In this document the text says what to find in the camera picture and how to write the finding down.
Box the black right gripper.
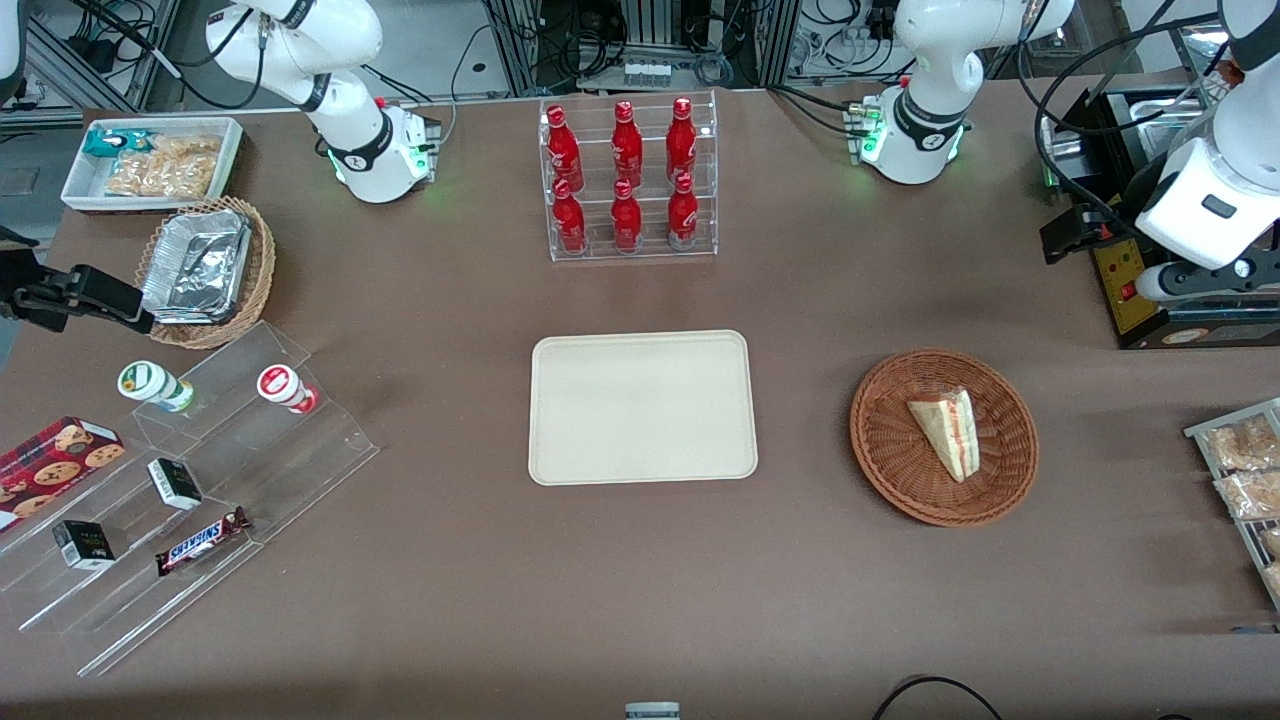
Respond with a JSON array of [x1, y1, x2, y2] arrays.
[[0, 230, 157, 336]]

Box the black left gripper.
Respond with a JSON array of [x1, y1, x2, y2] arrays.
[[1039, 200, 1138, 267]]

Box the triangle sandwich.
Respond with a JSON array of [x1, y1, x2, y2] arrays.
[[907, 388, 982, 485]]

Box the wicker basket with foil trays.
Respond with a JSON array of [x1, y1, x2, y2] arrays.
[[134, 196, 277, 351]]

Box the round brown wicker basket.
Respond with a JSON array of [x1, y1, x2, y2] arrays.
[[850, 348, 1040, 528]]

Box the tray with packaged snacks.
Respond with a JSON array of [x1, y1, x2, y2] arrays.
[[1184, 398, 1280, 612]]

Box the beige plastic tray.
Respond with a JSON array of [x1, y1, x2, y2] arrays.
[[528, 330, 759, 487]]

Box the green label drink cup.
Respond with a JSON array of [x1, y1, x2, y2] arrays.
[[117, 360, 196, 414]]

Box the stack of foil trays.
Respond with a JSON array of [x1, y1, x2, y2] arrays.
[[140, 208, 254, 326]]

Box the black food warmer machine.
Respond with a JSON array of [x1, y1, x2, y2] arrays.
[[1038, 85, 1280, 351]]

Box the white rectangular snack bin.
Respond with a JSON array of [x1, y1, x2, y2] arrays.
[[60, 117, 245, 215]]

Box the clear bag of chips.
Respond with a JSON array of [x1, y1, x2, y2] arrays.
[[104, 134, 222, 199]]

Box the teal snack packet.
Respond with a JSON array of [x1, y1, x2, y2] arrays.
[[83, 127, 157, 160]]

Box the red label drink cup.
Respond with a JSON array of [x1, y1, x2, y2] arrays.
[[256, 364, 320, 416]]

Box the red cookie box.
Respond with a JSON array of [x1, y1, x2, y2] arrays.
[[0, 416, 127, 534]]

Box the small black box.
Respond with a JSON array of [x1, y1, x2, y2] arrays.
[[147, 458, 204, 512], [52, 520, 117, 572]]

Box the clear acrylic stepped display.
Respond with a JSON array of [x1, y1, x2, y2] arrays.
[[0, 320, 381, 679]]

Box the snickers chocolate bar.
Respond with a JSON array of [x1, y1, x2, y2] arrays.
[[154, 506, 252, 578]]

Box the clear bag of pastry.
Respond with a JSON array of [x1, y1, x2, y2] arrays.
[[1212, 470, 1280, 522], [1200, 414, 1280, 473]]

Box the red cola bottle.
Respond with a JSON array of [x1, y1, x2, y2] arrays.
[[611, 101, 645, 187], [546, 105, 586, 192], [552, 180, 588, 255], [610, 179, 644, 252], [666, 97, 699, 184], [667, 173, 701, 251]]

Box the clear acrylic bottle rack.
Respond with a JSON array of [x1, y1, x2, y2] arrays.
[[538, 90, 720, 264]]

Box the black cable loop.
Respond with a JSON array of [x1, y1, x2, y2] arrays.
[[870, 676, 1007, 720]]

